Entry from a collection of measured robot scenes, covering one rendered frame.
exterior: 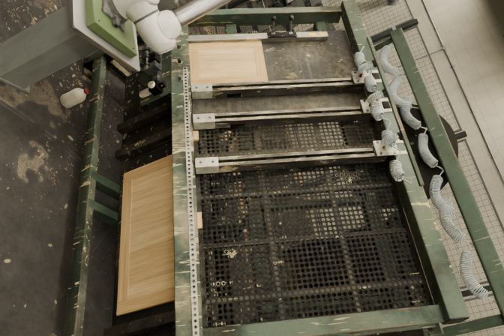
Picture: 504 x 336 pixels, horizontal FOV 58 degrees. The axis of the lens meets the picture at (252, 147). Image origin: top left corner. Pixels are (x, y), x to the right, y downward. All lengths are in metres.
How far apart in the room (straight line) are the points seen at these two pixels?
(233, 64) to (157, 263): 1.32
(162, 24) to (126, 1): 0.21
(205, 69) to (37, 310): 1.66
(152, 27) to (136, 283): 1.40
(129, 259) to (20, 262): 0.56
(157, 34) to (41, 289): 1.49
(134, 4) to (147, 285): 1.50
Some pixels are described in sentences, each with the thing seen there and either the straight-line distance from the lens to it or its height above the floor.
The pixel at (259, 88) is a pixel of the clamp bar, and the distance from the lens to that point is 2.80.
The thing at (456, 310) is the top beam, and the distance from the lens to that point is 2.38.
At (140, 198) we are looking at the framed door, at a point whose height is 0.39.
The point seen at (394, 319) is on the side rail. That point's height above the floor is 1.65.
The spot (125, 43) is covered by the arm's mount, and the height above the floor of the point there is 0.80.
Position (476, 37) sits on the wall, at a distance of 8.35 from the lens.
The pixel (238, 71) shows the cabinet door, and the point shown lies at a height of 1.15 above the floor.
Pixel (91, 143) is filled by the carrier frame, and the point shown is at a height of 0.16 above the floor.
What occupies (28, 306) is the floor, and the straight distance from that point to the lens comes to 2.69.
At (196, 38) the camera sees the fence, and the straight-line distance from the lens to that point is 3.14.
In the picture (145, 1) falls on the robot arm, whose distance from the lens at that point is 2.56.
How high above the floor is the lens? 2.02
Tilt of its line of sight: 19 degrees down
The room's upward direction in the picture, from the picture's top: 69 degrees clockwise
